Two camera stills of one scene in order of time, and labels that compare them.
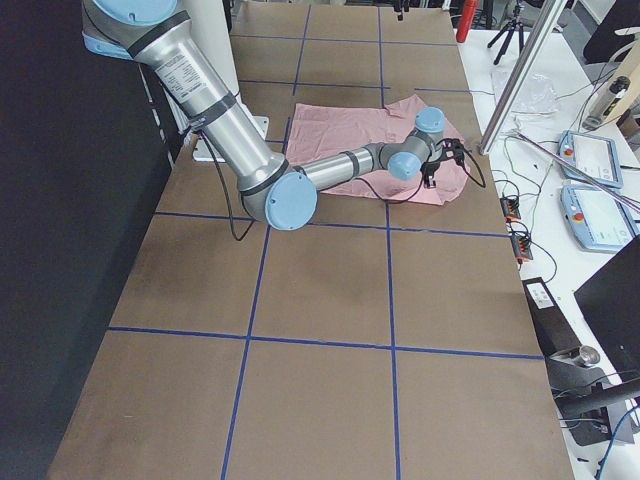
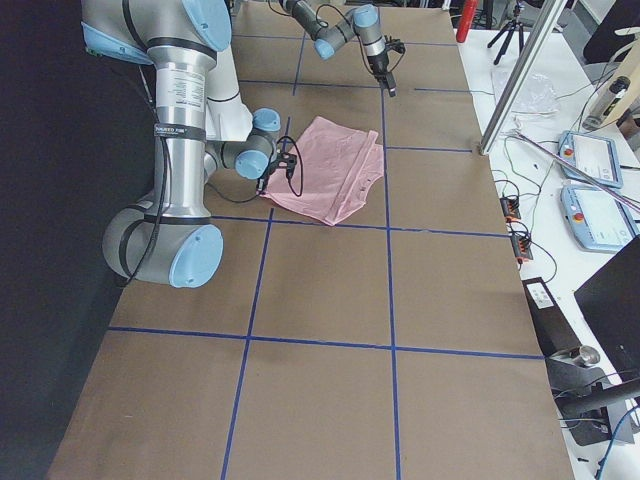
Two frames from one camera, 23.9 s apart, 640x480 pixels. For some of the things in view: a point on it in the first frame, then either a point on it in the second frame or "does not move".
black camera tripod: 516,24 does not move
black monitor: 611,300 does not move
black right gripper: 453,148 to 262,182
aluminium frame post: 516,89 does not move
